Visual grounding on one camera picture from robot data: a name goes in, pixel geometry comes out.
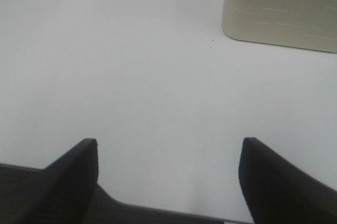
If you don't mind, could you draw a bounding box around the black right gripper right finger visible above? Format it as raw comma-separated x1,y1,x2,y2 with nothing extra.
238,137,336,223

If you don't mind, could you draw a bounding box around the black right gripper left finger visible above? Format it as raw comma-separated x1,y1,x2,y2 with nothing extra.
0,138,99,224

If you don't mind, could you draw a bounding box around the beige plastic bin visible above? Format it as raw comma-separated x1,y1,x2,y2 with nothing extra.
222,0,336,53

